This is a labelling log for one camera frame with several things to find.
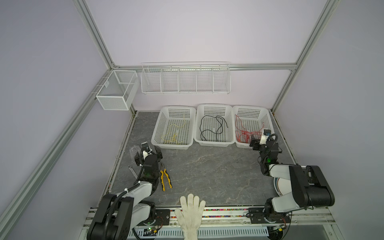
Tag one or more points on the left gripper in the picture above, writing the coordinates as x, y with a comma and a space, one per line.
139, 160

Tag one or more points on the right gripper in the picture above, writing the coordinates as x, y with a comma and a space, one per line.
256, 143

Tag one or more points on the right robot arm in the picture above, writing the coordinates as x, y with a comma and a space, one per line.
309, 187

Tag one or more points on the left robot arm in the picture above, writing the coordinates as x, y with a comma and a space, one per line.
118, 214

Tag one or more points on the clear plastic cup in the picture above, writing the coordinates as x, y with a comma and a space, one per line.
135, 149

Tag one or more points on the silver wrench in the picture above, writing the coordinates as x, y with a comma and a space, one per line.
132, 171

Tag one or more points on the right white plastic basket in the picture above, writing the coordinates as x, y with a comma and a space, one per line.
250, 121

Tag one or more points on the white plastic basket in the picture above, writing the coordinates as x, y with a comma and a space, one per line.
175, 128
250, 121
215, 125

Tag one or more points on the yellow black pliers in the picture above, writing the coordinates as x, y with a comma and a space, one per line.
165, 178

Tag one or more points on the middle white plastic basket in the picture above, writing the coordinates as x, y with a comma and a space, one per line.
215, 125

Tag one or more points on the left white plastic basket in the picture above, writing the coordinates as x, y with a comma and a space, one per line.
175, 128

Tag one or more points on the plate with green red rim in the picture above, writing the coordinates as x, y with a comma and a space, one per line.
282, 186

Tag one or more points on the white knitted glove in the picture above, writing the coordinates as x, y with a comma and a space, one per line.
190, 215

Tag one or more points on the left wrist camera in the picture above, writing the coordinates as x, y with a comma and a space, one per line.
145, 150

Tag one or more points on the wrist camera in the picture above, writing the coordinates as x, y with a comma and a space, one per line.
264, 138
145, 150

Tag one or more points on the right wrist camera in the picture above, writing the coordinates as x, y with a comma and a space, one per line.
264, 138

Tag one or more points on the white mesh wall box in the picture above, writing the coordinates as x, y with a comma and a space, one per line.
118, 91

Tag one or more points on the white wire wall shelf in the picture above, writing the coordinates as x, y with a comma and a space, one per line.
186, 78

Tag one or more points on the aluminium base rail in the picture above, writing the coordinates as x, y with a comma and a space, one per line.
245, 222

